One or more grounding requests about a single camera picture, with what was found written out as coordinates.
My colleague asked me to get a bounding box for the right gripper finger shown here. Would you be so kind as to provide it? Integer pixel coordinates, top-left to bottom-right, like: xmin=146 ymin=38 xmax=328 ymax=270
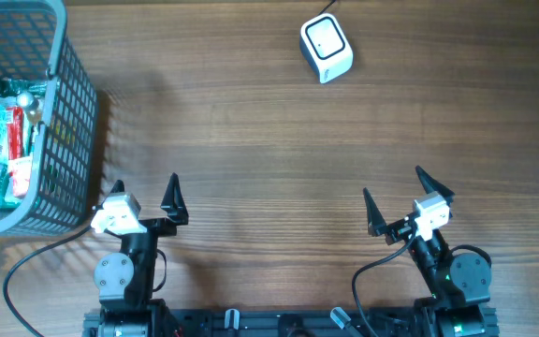
xmin=415 ymin=166 xmax=455 ymax=206
xmin=363 ymin=187 xmax=387 ymax=236

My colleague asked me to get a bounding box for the red white tube package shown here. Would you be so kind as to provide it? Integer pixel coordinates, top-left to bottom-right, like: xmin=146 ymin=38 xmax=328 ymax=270
xmin=7 ymin=106 xmax=23 ymax=160

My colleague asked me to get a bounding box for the pink Kleenex tissue pack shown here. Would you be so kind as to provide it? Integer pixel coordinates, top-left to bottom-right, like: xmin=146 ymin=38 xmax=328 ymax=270
xmin=8 ymin=155 xmax=32 ymax=198

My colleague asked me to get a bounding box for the yellow oil bottle silver cap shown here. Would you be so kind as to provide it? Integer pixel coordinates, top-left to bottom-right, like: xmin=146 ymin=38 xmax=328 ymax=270
xmin=16 ymin=91 xmax=43 ymax=125

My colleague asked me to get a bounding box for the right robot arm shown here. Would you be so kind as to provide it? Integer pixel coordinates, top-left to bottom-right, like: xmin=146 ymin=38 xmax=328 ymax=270
xmin=352 ymin=166 xmax=500 ymax=336

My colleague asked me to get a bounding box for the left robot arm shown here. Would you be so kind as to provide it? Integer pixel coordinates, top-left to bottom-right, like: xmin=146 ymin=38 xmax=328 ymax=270
xmin=82 ymin=173 xmax=189 ymax=337

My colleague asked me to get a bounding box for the white barcode scanner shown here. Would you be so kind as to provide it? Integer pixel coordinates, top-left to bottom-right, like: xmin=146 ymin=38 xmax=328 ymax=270
xmin=299 ymin=13 xmax=354 ymax=84

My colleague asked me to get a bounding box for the grey plastic mesh basket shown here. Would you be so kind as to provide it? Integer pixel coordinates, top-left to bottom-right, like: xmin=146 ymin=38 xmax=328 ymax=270
xmin=0 ymin=0 xmax=98 ymax=236

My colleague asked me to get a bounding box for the right camera cable black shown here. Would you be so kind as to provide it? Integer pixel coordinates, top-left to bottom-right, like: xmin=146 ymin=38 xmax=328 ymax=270
xmin=351 ymin=242 xmax=413 ymax=336

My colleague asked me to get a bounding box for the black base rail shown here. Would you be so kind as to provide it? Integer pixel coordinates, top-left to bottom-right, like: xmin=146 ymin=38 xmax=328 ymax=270
xmin=82 ymin=307 xmax=500 ymax=337

